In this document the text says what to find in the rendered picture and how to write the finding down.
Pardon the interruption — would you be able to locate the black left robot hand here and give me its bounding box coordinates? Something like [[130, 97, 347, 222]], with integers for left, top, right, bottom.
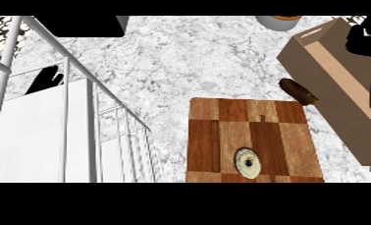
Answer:
[[25, 65, 65, 95]]

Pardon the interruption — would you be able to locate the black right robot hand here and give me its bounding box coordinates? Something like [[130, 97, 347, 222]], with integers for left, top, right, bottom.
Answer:
[[345, 17, 371, 57]]

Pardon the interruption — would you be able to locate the brown cardboard box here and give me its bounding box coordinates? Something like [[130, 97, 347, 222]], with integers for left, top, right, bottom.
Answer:
[[275, 17, 371, 168]]

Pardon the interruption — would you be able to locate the black box-shaped appliance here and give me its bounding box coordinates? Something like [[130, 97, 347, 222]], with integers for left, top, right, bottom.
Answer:
[[34, 16, 131, 38]]

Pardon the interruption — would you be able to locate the brown sweet potato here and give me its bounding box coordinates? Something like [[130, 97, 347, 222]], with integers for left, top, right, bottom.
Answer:
[[278, 77, 321, 107]]

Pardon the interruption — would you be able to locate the checkered wooden cutting board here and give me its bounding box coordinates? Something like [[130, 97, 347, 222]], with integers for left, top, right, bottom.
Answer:
[[186, 96, 325, 184]]

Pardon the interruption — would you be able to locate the grey round pot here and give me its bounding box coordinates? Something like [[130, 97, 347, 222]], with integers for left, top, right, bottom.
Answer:
[[253, 16, 305, 32]]

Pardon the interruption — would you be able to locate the white wire basket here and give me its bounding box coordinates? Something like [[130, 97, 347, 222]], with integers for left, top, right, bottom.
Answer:
[[0, 16, 163, 184]]

